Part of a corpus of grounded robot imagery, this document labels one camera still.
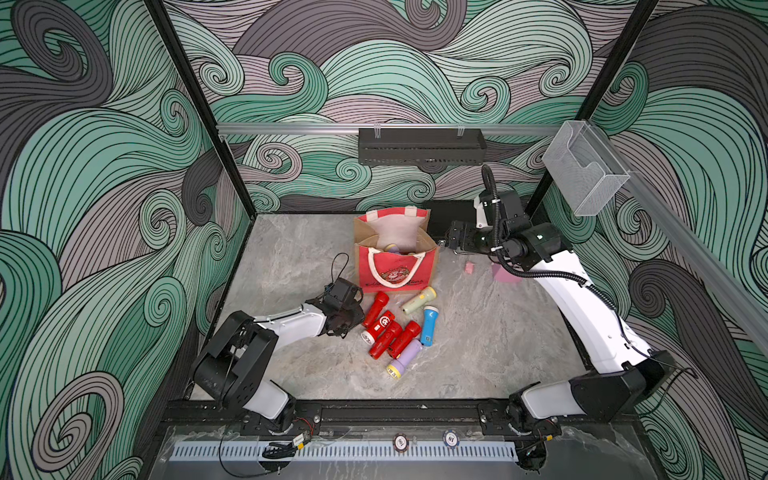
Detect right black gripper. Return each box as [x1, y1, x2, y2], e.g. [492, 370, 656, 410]
[444, 221, 506, 258]

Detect red jute tote bag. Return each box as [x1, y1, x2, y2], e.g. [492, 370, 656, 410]
[353, 206, 438, 293]

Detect blue flashlight white head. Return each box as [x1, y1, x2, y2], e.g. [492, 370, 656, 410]
[420, 306, 439, 347]

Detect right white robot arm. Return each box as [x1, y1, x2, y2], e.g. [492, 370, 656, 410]
[446, 220, 677, 425]

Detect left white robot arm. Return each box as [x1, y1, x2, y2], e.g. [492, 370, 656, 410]
[192, 300, 365, 426]

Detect red flashlight white head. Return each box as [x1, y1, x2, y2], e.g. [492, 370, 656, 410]
[361, 310, 395, 345]

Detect pink metronome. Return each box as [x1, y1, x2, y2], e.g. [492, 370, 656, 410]
[491, 264, 522, 284]

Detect black hard carry case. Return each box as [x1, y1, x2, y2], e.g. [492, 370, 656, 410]
[422, 200, 476, 241]

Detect purple flashlight yellow head bottom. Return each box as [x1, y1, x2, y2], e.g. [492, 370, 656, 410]
[386, 339, 423, 379]

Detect pale green flashlight upper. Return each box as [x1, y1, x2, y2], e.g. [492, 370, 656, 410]
[401, 286, 437, 315]

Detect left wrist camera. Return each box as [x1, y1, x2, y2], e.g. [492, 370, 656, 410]
[325, 278, 363, 309]

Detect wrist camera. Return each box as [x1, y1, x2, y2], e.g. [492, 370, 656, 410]
[325, 278, 363, 309]
[473, 189, 531, 234]

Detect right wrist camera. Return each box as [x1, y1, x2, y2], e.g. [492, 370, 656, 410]
[473, 189, 531, 234]

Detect clear plastic wall bin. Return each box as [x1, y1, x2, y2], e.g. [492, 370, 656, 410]
[542, 120, 630, 217]

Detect black wall shelf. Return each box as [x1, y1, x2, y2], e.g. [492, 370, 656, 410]
[358, 127, 488, 167]

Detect white perforated cable tray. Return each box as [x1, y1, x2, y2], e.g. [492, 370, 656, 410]
[169, 440, 518, 462]

